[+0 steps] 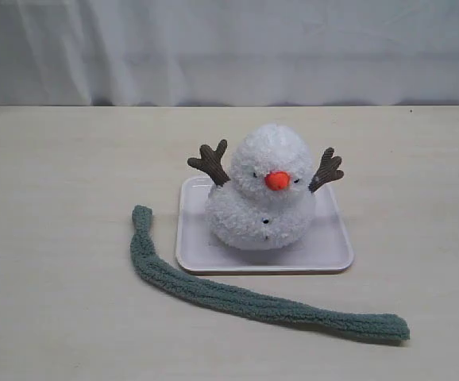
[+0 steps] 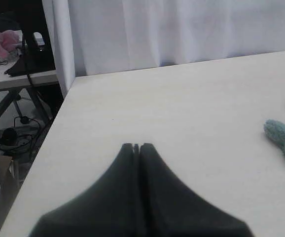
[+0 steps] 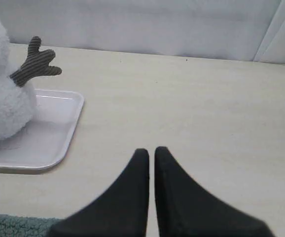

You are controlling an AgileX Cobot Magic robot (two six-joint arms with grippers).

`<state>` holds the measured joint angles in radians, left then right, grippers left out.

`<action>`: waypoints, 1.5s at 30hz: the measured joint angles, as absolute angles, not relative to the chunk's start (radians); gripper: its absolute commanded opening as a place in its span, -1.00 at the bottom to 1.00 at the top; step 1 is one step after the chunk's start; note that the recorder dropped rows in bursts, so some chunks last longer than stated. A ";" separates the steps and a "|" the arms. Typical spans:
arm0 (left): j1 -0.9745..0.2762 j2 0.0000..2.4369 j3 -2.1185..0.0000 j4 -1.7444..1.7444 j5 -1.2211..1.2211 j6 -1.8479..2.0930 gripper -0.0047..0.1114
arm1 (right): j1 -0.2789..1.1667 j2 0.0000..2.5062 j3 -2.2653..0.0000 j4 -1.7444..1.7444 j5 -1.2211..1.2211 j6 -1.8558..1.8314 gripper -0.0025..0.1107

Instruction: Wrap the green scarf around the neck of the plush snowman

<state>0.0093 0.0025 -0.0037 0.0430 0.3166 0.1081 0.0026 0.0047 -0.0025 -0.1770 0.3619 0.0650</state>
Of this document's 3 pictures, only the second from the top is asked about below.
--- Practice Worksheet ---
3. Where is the black round floor device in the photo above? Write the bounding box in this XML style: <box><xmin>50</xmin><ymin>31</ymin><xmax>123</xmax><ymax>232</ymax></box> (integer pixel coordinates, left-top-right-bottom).
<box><xmin>0</xmin><ymin>127</ymin><xmax>18</xmax><ymax>146</ymax></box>

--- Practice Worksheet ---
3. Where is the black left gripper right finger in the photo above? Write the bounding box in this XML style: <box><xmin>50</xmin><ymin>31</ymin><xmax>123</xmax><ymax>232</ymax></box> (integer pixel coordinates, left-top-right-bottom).
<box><xmin>139</xmin><ymin>143</ymin><xmax>253</xmax><ymax>237</ymax></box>

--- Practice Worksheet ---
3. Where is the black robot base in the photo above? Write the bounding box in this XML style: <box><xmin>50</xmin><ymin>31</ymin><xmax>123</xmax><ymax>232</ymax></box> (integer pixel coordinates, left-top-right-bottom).
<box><xmin>4</xmin><ymin>0</ymin><xmax>55</xmax><ymax>77</ymax></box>

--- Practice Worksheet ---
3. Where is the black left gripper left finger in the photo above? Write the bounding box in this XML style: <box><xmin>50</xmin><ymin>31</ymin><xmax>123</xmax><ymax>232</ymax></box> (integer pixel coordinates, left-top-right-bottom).
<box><xmin>30</xmin><ymin>143</ymin><xmax>139</xmax><ymax>237</ymax></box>

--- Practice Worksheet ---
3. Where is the grey side table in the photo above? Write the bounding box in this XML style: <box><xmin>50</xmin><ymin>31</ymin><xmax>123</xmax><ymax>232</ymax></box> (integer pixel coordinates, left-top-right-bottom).
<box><xmin>0</xmin><ymin>62</ymin><xmax>49</xmax><ymax>124</ymax></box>

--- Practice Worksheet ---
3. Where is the black floor cable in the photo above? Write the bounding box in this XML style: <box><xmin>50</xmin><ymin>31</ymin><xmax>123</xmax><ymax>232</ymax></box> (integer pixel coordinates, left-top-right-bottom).
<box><xmin>0</xmin><ymin>115</ymin><xmax>52</xmax><ymax>158</ymax></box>

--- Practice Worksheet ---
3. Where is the pink cloth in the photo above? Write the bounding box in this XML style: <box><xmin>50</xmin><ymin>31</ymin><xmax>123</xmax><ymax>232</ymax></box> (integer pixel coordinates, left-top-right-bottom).
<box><xmin>0</xmin><ymin>30</ymin><xmax>20</xmax><ymax>59</ymax></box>

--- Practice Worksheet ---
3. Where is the white curtain backdrop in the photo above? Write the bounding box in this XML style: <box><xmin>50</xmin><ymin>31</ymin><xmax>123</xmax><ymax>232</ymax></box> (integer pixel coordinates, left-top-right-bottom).
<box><xmin>42</xmin><ymin>0</ymin><xmax>285</xmax><ymax>95</ymax></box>

